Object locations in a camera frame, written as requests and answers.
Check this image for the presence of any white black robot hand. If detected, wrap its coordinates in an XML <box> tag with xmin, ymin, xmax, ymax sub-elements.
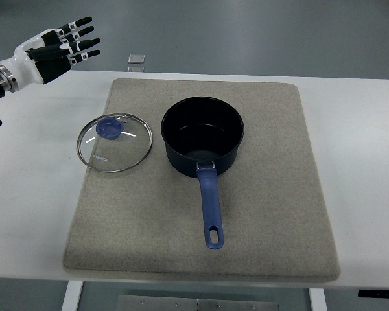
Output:
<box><xmin>0</xmin><ymin>17</ymin><xmax>100</xmax><ymax>91</ymax></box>

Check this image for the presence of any glass pot lid blue knob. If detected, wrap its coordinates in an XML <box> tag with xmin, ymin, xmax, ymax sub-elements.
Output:
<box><xmin>76</xmin><ymin>113</ymin><xmax>153</xmax><ymax>173</ymax></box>

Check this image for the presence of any beige fabric mat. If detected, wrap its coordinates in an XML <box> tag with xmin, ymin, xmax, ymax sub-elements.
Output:
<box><xmin>61</xmin><ymin>78</ymin><xmax>341</xmax><ymax>282</ymax></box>

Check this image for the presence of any white table leg left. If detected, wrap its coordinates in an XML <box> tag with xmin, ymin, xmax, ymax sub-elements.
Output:
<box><xmin>61</xmin><ymin>281</ymin><xmax>84</xmax><ymax>311</ymax></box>

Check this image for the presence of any white table leg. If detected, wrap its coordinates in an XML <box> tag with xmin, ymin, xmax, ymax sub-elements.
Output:
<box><xmin>61</xmin><ymin>281</ymin><xmax>84</xmax><ymax>311</ymax></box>
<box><xmin>309</xmin><ymin>288</ymin><xmax>327</xmax><ymax>311</ymax></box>

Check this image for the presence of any white table leg right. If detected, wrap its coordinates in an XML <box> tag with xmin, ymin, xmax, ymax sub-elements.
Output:
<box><xmin>309</xmin><ymin>288</ymin><xmax>327</xmax><ymax>311</ymax></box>

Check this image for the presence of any black table control panel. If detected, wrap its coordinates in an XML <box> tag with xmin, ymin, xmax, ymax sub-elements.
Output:
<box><xmin>357</xmin><ymin>290</ymin><xmax>389</xmax><ymax>299</ymax></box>

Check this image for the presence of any dark blue saucepan blue handle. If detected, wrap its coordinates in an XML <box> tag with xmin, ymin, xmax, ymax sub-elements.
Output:
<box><xmin>161</xmin><ymin>97</ymin><xmax>244</xmax><ymax>249</ymax></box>

